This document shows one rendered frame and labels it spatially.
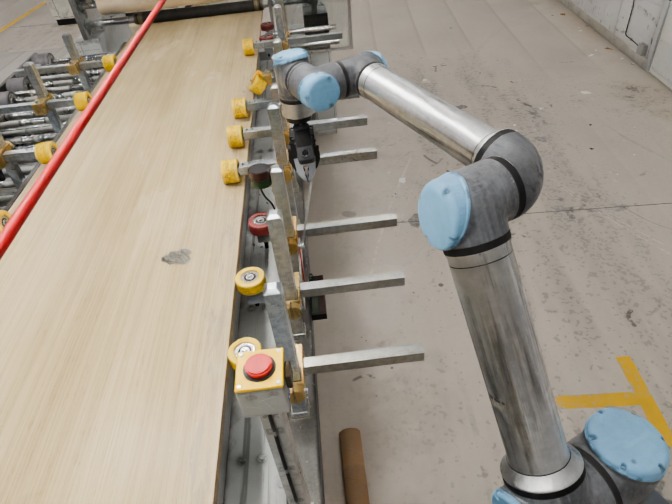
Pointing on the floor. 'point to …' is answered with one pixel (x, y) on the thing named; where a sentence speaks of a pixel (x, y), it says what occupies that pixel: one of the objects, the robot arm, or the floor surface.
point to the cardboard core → (353, 467)
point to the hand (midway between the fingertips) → (307, 179)
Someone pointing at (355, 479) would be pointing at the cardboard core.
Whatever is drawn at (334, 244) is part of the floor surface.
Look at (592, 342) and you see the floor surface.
